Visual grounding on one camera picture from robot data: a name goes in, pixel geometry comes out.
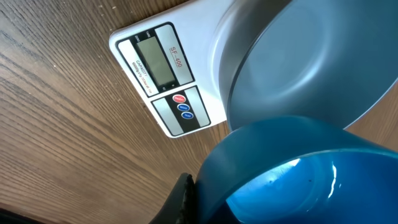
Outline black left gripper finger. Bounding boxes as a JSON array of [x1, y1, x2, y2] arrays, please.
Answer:
[[149, 173, 197, 224]]

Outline blue plastic measuring scoop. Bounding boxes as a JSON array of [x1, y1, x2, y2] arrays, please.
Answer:
[[195, 117, 397, 223]]

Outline white digital kitchen scale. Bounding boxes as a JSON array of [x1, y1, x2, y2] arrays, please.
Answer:
[[109, 0, 234, 138]]

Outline teal metal bowl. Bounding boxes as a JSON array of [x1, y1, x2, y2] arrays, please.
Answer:
[[219, 0, 397, 130]]

